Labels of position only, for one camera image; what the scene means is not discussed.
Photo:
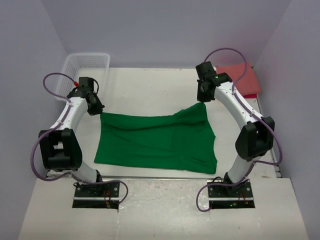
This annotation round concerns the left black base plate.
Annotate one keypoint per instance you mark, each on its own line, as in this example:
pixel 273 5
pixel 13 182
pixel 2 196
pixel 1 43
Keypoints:
pixel 96 196

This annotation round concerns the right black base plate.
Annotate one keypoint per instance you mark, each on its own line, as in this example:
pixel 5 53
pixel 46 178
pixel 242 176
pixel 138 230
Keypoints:
pixel 237 197

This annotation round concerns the folded red t shirt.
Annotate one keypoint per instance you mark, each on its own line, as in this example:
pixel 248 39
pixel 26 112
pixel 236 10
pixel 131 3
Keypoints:
pixel 250 96

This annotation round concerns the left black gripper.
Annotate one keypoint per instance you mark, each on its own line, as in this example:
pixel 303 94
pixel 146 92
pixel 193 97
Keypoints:
pixel 98 109

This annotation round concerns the white plastic basket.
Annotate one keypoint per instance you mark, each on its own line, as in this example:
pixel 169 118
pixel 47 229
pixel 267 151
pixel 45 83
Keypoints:
pixel 88 64

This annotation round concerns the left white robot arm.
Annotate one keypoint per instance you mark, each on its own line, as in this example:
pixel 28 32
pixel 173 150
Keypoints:
pixel 59 147

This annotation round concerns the green t shirt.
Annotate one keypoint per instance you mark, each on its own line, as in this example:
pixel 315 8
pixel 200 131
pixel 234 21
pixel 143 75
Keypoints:
pixel 183 141

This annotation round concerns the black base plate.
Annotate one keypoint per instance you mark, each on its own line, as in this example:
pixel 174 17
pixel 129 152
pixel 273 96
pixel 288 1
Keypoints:
pixel 96 196
pixel 237 197

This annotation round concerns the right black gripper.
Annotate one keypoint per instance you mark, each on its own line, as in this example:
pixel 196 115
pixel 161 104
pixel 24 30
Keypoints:
pixel 201 97

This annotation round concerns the folded pink t shirt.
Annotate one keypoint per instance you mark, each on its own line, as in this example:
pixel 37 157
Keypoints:
pixel 248 84

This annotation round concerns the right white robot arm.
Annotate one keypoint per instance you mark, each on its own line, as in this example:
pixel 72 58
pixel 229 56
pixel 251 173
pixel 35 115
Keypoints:
pixel 254 139

